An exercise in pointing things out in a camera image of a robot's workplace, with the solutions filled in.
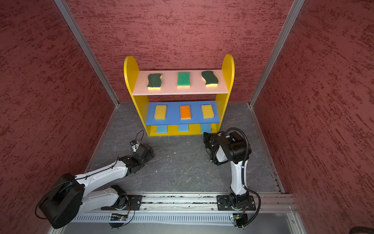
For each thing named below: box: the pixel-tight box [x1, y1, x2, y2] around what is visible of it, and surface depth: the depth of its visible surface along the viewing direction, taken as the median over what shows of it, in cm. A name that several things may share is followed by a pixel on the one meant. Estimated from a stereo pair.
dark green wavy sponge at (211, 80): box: [201, 70, 219, 88], surface depth 77 cm
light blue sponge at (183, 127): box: [178, 124, 189, 133], surface depth 105 cm
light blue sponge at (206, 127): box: [200, 123, 212, 134], surface depth 105 cm
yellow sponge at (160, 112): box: [153, 104, 168, 120], surface depth 96 cm
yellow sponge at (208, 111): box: [201, 104, 215, 119], surface depth 96 cm
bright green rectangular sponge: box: [177, 72, 191, 89], surface depth 75 cm
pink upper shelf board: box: [132, 69, 229, 96], surface depth 76 cm
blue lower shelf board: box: [145, 100, 221, 126], surface depth 95 cm
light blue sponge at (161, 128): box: [156, 124, 168, 134], surface depth 102 cm
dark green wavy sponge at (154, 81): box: [147, 73, 163, 91], surface depth 74 cm
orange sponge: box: [180, 104, 192, 120], surface depth 97 cm
